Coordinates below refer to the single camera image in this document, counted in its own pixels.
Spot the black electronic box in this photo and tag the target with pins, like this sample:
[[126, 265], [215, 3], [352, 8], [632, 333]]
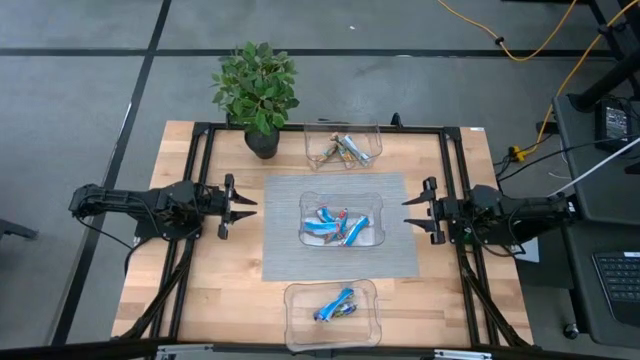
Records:
[[615, 120]]

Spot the black aluminium table frame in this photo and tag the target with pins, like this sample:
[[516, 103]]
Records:
[[415, 129]]

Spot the green plant in black pot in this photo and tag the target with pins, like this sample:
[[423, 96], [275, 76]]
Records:
[[257, 90]]

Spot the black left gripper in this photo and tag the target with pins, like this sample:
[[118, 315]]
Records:
[[227, 205]]

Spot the black stand leg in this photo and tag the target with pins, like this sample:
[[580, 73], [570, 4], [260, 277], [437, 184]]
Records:
[[610, 75]]

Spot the dark grey side desk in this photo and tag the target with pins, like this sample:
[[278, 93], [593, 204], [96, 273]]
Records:
[[600, 200]]

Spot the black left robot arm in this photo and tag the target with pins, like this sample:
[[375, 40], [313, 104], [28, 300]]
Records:
[[125, 197]]

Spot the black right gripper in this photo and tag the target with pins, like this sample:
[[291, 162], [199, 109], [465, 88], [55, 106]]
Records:
[[447, 212]]

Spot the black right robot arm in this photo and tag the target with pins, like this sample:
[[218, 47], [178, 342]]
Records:
[[525, 207]]

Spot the black keyboard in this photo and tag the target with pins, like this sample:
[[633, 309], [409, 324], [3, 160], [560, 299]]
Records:
[[620, 280]]

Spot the white paper sheet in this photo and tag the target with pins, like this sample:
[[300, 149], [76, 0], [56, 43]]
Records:
[[532, 255]]

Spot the blue red granola bar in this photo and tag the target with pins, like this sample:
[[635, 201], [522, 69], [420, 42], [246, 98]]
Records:
[[325, 214], [320, 228], [342, 220], [356, 230]]

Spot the grey woven table mat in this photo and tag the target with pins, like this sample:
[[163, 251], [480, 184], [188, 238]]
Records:
[[280, 260]]

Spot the clear plastic bin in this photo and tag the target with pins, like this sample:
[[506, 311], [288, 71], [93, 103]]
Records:
[[315, 132], [300, 335], [310, 200]]

